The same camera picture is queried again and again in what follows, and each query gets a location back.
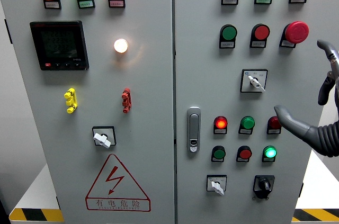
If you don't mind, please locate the large turn switch white handle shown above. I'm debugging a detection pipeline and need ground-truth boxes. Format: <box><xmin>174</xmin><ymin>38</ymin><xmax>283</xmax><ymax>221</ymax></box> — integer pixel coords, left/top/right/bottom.
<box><xmin>240</xmin><ymin>69</ymin><xmax>269</xmax><ymax>94</ymax></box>

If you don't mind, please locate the small dark red lamp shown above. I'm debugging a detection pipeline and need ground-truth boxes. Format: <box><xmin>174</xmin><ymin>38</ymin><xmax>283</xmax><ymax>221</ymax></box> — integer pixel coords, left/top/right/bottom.
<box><xmin>267</xmin><ymin>115</ymin><xmax>282</xmax><ymax>130</ymax></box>

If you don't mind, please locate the small lit green lamp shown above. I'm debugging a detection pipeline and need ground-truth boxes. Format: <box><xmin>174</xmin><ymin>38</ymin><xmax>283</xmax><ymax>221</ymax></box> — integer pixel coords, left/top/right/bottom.
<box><xmin>262</xmin><ymin>145</ymin><xmax>278</xmax><ymax>160</ymax></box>

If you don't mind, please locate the small green push button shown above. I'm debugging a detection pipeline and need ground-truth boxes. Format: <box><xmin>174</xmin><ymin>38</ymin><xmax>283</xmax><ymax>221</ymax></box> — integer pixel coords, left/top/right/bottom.
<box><xmin>240</xmin><ymin>116</ymin><xmax>256</xmax><ymax>130</ymax></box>
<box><xmin>211</xmin><ymin>145</ymin><xmax>226</xmax><ymax>160</ymax></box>

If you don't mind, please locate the small red push button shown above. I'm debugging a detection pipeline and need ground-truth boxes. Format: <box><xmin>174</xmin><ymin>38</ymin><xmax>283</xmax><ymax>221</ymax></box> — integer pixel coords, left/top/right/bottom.
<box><xmin>237</xmin><ymin>145</ymin><xmax>253</xmax><ymax>160</ymax></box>

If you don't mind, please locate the small lit red lamp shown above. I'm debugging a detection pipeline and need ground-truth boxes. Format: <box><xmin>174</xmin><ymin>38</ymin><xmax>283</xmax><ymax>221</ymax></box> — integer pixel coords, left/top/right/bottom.
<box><xmin>213</xmin><ymin>115</ymin><xmax>228</xmax><ymax>130</ymax></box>

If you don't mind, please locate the label plate of stop button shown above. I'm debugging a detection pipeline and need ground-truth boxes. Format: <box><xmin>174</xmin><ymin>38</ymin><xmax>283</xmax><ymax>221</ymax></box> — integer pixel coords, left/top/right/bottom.
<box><xmin>279</xmin><ymin>39</ymin><xmax>297</xmax><ymax>49</ymax></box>

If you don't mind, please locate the label plate of large red button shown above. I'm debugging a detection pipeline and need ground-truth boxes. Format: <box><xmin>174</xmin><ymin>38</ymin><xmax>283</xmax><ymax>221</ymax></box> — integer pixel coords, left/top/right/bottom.
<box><xmin>249</xmin><ymin>39</ymin><xmax>267</xmax><ymax>49</ymax></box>

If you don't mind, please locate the black yellow striped tape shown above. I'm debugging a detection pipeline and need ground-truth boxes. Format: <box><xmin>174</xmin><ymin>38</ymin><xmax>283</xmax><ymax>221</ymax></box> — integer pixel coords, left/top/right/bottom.
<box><xmin>9</xmin><ymin>208</ymin><xmax>65</xmax><ymax>222</ymax></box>
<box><xmin>292</xmin><ymin>208</ymin><xmax>339</xmax><ymax>222</ymax></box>

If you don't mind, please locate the large red stop button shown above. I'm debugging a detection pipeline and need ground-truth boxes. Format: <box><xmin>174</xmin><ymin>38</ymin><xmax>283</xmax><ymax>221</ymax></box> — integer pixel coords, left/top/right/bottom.
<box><xmin>283</xmin><ymin>21</ymin><xmax>310</xmax><ymax>44</ymax></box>

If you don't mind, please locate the large red push button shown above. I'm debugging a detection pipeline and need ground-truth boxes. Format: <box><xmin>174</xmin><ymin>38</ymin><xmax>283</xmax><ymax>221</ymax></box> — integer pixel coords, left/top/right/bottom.
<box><xmin>251</xmin><ymin>23</ymin><xmax>271</xmax><ymax>41</ymax></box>

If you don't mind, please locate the silver door lock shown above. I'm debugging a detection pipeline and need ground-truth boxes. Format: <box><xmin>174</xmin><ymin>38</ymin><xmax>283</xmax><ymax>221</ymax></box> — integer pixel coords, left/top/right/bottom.
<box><xmin>186</xmin><ymin>106</ymin><xmax>201</xmax><ymax>154</ymax></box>

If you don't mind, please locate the label plate of large green button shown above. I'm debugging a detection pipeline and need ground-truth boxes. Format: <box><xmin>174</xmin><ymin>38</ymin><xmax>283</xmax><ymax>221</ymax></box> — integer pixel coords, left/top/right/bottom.
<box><xmin>219</xmin><ymin>39</ymin><xmax>236</xmax><ymax>49</ymax></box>

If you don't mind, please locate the grey cabinet door with lock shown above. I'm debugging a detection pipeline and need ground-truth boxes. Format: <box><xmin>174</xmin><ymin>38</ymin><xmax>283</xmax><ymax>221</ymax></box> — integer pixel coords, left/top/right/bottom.
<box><xmin>173</xmin><ymin>0</ymin><xmax>339</xmax><ymax>224</ymax></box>

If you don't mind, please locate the large green push button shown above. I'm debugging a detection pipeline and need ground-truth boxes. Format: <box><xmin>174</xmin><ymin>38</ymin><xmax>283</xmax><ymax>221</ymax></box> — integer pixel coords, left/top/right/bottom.
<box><xmin>220</xmin><ymin>24</ymin><xmax>238</xmax><ymax>41</ymax></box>

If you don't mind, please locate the grey cabinet door with display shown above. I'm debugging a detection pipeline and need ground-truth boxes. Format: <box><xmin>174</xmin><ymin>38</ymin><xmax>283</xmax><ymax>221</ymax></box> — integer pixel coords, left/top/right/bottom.
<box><xmin>0</xmin><ymin>0</ymin><xmax>176</xmax><ymax>224</ymax></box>

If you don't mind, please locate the white round lamp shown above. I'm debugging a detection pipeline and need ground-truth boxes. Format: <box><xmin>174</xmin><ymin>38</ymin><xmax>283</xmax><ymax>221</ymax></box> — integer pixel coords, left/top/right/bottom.
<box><xmin>113</xmin><ymin>38</ymin><xmax>129</xmax><ymax>54</ymax></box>

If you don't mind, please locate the red warning triangle sign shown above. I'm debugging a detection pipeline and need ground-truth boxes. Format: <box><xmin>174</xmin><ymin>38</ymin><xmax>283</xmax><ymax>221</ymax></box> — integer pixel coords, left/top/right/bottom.
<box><xmin>85</xmin><ymin>154</ymin><xmax>151</xmax><ymax>212</ymax></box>

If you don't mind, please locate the greenish label plate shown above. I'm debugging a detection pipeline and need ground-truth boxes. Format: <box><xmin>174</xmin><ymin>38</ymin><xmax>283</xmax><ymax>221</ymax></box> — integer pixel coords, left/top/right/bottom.
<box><xmin>76</xmin><ymin>0</ymin><xmax>96</xmax><ymax>10</ymax></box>

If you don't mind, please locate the black digital display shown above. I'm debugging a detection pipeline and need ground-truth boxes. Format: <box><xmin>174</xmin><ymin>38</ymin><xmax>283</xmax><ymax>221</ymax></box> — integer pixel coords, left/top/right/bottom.
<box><xmin>29</xmin><ymin>20</ymin><xmax>90</xmax><ymax>71</ymax></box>

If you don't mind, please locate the label plate of yellow lamp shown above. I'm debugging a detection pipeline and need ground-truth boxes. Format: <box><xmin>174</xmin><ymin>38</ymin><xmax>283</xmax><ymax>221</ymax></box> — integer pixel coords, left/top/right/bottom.
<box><xmin>43</xmin><ymin>0</ymin><xmax>62</xmax><ymax>10</ymax></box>

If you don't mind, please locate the turn switch black handle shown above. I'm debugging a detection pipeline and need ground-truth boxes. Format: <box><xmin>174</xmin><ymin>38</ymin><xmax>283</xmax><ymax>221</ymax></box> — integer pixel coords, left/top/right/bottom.
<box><xmin>252</xmin><ymin>175</ymin><xmax>275</xmax><ymax>200</ymax></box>

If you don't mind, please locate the small turn switch white handle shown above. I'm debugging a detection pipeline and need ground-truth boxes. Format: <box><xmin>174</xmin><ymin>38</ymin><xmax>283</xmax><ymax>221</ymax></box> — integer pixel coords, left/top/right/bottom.
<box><xmin>206</xmin><ymin>174</ymin><xmax>228</xmax><ymax>196</ymax></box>

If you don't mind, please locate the small red handle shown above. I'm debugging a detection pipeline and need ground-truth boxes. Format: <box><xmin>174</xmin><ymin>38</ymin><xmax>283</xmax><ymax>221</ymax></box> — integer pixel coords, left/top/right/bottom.
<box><xmin>121</xmin><ymin>87</ymin><xmax>132</xmax><ymax>114</ymax></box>

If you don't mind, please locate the turn switch wide white handle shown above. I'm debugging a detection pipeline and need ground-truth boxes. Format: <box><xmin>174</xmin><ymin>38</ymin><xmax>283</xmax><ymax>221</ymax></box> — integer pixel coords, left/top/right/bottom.
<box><xmin>92</xmin><ymin>126</ymin><xmax>117</xmax><ymax>149</ymax></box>

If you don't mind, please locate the small yellow handle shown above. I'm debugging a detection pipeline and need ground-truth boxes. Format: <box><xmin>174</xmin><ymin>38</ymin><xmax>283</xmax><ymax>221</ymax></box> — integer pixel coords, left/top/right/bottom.
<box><xmin>64</xmin><ymin>87</ymin><xmax>78</xmax><ymax>114</ymax></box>

